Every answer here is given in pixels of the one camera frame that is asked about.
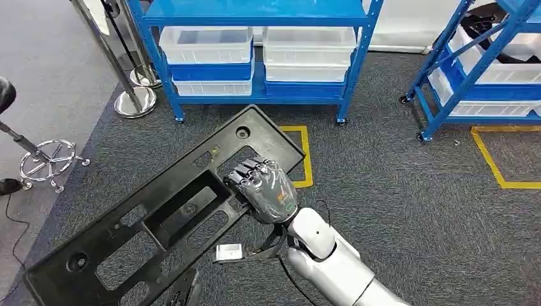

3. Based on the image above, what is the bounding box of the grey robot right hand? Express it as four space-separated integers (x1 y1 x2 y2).
223 156 299 226

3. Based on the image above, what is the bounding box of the large black plastic panel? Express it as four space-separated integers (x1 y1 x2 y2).
23 104 306 306

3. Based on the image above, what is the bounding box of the yellow floor tape outline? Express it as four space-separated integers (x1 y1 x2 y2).
279 125 315 189
470 125 541 190

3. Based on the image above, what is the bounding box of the translucent white storage bin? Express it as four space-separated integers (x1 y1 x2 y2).
448 25 541 84
159 25 253 65
173 71 255 97
265 63 350 84
262 25 357 67
490 29 541 62
427 67 541 118

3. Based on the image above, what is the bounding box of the blue metal shelf rack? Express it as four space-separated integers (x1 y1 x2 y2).
399 0 541 142
126 0 385 127

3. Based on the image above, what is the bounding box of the white paper sign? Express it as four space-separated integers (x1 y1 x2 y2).
83 0 111 36

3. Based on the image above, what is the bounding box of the black plastic part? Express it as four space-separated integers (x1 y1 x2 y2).
459 2 541 64

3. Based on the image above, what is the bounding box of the black stool with chrome base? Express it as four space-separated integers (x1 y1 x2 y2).
0 76 91 194

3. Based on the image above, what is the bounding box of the black camera bracket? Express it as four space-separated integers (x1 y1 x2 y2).
213 226 290 265

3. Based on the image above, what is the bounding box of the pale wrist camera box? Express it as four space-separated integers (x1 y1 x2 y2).
214 243 246 264

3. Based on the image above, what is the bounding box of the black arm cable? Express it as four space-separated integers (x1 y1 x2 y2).
276 255 318 306

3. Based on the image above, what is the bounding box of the chrome stanchion post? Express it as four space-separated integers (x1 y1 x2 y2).
70 0 157 119
120 0 163 89

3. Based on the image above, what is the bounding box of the thin black floor cable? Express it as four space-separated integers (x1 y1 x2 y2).
4 194 31 271

